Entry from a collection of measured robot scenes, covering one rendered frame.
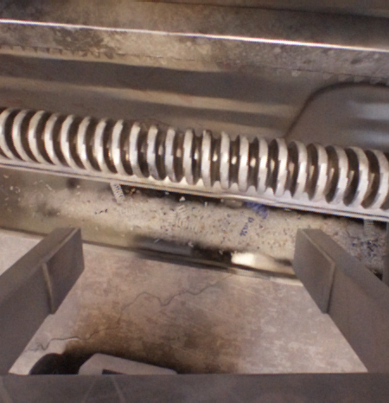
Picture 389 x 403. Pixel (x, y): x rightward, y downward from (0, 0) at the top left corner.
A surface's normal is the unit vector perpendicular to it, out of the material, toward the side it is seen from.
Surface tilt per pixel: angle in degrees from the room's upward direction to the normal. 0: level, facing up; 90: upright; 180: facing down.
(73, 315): 0
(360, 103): 90
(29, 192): 0
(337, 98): 90
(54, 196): 0
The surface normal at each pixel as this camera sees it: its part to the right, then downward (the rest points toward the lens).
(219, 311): -0.09, -0.12
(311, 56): -0.15, 0.98
